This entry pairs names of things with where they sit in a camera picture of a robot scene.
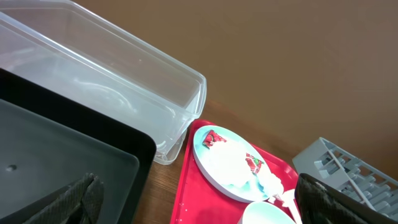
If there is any red snack wrapper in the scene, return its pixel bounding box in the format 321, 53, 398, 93
203, 130, 265, 175

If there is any small white napkin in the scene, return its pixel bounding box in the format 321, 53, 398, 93
257, 169, 284, 202

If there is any large white napkin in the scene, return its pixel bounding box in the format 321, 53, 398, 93
210, 140, 253, 188

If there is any red serving tray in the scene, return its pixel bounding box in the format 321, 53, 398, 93
170, 119, 299, 223

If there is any light blue plate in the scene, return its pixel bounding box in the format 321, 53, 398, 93
193, 125, 269, 203

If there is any grey dishwasher rack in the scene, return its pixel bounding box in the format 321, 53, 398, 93
293, 138, 397, 221

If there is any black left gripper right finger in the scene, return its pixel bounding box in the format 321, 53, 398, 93
295, 173, 397, 224

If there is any clear plastic waste bin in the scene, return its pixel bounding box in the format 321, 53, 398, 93
1, 0, 206, 165

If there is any black food waste tray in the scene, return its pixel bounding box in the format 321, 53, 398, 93
1, 70, 155, 223

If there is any white plastic spoon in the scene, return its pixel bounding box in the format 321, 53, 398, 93
281, 189, 302, 224

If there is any light blue bowl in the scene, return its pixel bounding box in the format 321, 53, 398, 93
238, 202, 295, 224

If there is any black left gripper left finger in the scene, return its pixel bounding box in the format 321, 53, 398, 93
0, 173, 105, 224

